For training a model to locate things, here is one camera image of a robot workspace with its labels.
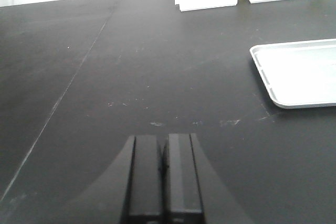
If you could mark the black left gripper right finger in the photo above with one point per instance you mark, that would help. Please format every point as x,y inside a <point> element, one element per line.
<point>193,191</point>

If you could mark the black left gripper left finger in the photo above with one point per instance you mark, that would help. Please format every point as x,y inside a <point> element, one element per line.
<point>129,191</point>

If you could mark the silver metal tray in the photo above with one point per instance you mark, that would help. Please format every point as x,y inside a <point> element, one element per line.
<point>297,74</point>

